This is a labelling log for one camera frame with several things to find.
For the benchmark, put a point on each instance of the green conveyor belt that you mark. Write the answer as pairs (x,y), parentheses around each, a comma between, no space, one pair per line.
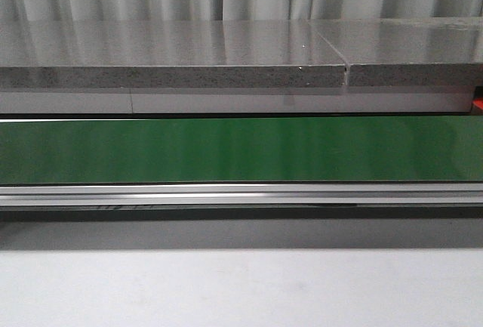
(312,149)

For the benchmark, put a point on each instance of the grey stone countertop slab right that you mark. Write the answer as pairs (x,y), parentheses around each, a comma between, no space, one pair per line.
(434,52)

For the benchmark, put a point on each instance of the grey stone countertop slab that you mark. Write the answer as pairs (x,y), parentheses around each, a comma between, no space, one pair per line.
(434,52)
(167,55)

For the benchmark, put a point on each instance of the grey stone countertop slab left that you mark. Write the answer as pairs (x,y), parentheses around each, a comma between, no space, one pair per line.
(167,55)

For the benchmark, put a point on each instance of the red plastic tray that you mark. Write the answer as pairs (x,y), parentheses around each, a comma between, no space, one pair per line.
(477,106)

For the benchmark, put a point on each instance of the aluminium conveyor side rail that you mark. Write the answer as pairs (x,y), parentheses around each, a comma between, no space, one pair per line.
(119,197)

